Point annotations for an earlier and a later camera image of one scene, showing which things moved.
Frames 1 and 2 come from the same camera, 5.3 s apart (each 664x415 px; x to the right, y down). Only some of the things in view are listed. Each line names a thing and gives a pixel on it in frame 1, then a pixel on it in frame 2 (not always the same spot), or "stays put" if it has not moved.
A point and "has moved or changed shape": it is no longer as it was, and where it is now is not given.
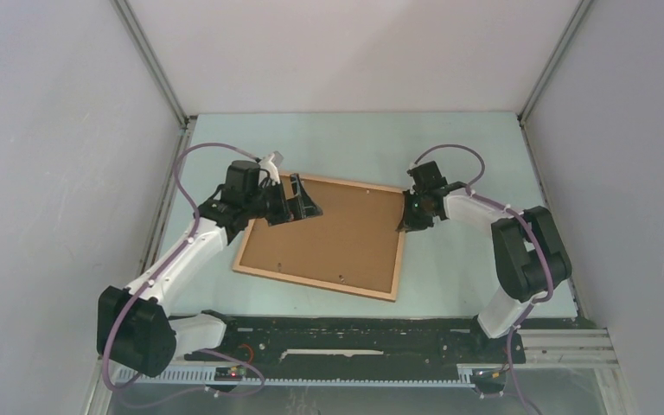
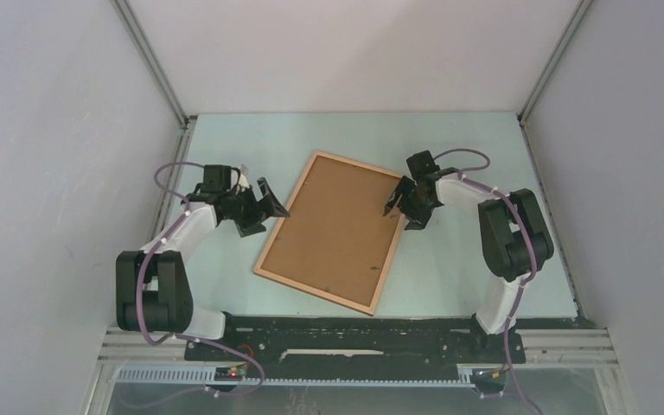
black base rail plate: x=418 y=341 stays put
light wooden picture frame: x=328 y=284 has moved or changed shape
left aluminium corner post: x=155 y=67 stays put
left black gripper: x=300 y=207 to x=260 y=211
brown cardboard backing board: x=354 y=241 has moved or changed shape
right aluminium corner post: x=578 y=13 stays put
